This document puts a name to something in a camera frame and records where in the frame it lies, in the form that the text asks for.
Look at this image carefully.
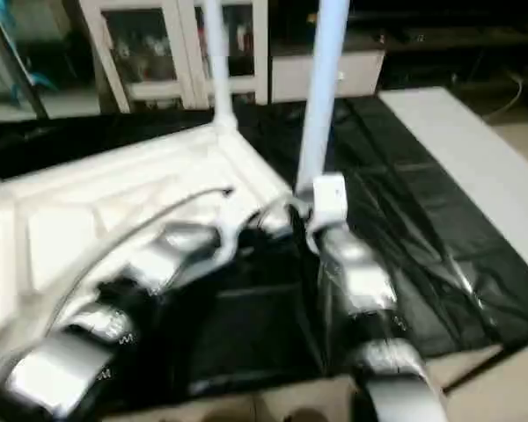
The blue metal stand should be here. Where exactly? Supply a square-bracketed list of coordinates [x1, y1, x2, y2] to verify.
[0, 0, 55, 98]

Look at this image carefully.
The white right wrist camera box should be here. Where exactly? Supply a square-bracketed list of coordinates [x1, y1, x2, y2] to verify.
[310, 173, 349, 235]

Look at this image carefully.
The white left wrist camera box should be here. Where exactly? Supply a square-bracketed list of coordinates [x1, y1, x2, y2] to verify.
[213, 200, 265, 256]

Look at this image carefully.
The black work mat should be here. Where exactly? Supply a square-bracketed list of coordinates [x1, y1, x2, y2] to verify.
[0, 92, 528, 410]

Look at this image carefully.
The white flat panel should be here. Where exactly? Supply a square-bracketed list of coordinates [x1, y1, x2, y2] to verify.
[378, 86, 528, 284]

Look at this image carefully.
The white drawer unit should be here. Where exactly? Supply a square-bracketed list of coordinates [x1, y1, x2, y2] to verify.
[271, 49, 388, 103]

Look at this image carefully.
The dark wooden TV bench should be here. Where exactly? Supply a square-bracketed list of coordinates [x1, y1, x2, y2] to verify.
[352, 18, 528, 89]

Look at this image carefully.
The white glass-door cabinet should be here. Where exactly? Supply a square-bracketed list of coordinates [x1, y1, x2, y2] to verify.
[77, 0, 270, 113]

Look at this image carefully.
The white plastic table top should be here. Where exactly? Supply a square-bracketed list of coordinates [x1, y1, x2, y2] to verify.
[0, 123, 302, 388]

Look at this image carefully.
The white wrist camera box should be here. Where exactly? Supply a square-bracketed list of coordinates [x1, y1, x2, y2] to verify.
[213, 200, 265, 256]
[310, 173, 349, 235]

